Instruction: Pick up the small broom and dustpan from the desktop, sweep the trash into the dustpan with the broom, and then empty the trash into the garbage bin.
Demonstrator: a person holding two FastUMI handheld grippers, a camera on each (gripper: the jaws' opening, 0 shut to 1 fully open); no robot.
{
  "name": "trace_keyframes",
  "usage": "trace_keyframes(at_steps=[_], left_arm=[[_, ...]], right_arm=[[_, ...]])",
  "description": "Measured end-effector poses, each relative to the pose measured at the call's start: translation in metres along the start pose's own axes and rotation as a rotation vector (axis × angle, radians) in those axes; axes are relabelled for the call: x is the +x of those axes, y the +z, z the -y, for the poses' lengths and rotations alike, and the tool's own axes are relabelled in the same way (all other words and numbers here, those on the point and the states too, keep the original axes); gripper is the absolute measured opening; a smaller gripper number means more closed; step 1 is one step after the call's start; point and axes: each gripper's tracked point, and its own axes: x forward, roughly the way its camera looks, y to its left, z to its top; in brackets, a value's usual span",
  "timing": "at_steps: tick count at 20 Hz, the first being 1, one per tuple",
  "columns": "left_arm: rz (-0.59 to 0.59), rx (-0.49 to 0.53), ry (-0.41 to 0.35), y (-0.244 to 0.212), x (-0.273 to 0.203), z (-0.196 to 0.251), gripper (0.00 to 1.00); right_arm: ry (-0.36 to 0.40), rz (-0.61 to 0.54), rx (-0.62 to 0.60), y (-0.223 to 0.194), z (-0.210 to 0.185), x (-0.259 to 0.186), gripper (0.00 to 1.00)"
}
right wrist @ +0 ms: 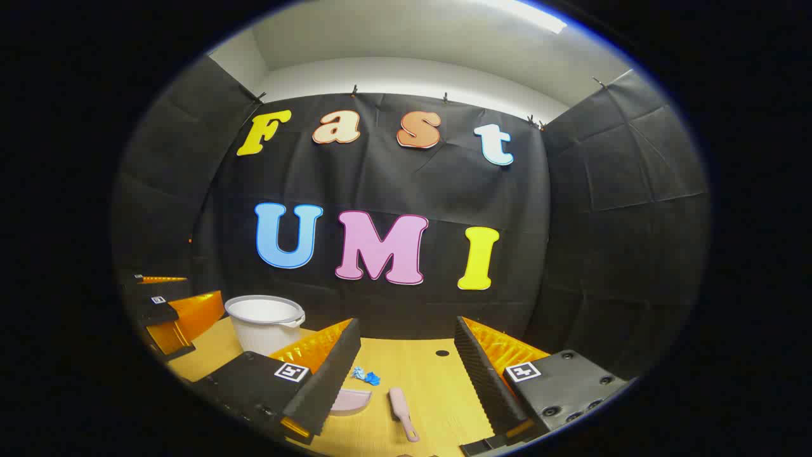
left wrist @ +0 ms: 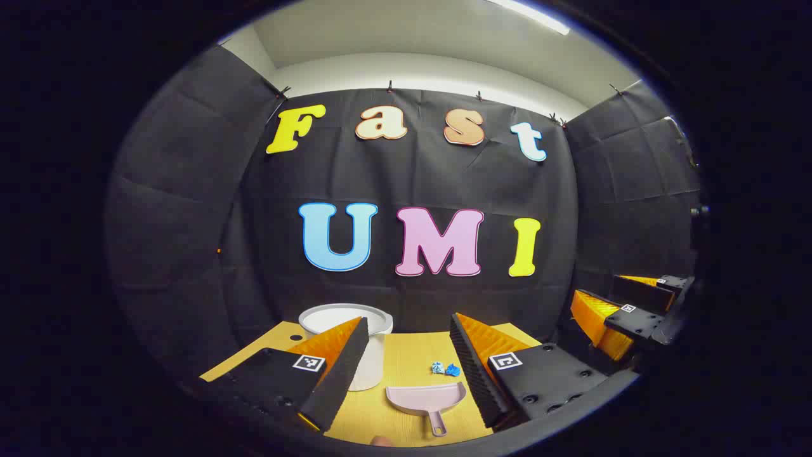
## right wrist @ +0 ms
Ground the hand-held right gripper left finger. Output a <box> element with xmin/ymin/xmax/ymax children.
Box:
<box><xmin>189</xmin><ymin>317</ymin><xmax>363</xmax><ymax>446</ymax></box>

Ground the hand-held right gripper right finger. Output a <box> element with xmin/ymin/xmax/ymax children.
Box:
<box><xmin>453</xmin><ymin>315</ymin><xmax>630</xmax><ymax>457</ymax></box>

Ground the pale pink dustpan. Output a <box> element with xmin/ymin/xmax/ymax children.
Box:
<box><xmin>329</xmin><ymin>388</ymin><xmax>372</xmax><ymax>417</ymax></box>

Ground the small pink broom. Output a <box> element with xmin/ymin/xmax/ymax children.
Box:
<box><xmin>388</xmin><ymin>387</ymin><xmax>421</xmax><ymax>444</ymax></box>

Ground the white plastic garbage bin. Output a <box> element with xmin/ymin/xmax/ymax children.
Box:
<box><xmin>225</xmin><ymin>295</ymin><xmax>306</xmax><ymax>373</ymax></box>

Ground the wooden desktop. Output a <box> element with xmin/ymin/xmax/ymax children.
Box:
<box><xmin>166</xmin><ymin>315</ymin><xmax>553</xmax><ymax>457</ymax></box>

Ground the black backdrop cloth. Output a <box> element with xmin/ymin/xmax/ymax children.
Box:
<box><xmin>111</xmin><ymin>56</ymin><xmax>710</xmax><ymax>381</ymax></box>

